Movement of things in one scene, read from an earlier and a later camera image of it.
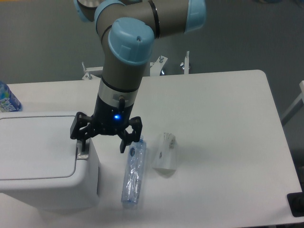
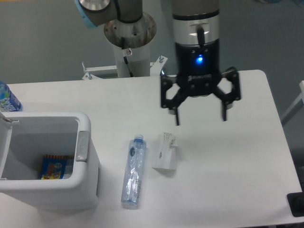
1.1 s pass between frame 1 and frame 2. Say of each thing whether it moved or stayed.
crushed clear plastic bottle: stayed
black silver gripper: moved
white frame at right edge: stayed
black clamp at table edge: stayed
